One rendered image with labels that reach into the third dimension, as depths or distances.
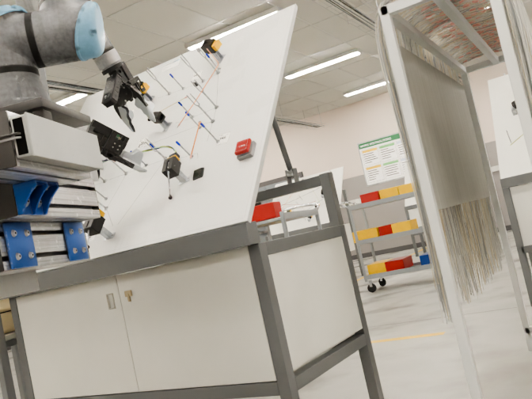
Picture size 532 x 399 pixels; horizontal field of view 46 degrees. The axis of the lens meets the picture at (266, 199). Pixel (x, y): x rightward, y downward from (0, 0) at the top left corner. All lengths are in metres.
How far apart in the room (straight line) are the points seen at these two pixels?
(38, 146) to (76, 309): 1.37
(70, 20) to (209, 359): 1.09
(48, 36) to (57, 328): 1.32
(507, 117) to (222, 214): 3.33
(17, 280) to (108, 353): 0.93
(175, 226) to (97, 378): 0.66
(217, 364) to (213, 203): 0.49
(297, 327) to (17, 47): 1.10
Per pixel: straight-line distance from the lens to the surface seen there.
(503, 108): 4.96
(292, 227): 9.12
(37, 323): 2.52
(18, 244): 1.23
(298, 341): 1.91
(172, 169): 2.02
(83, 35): 1.38
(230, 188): 1.91
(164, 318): 2.06
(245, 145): 1.94
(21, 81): 1.38
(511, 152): 4.64
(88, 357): 2.34
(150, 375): 2.15
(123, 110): 2.02
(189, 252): 1.89
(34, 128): 1.04
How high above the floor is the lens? 0.80
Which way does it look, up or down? 4 degrees up
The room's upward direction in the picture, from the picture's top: 12 degrees counter-clockwise
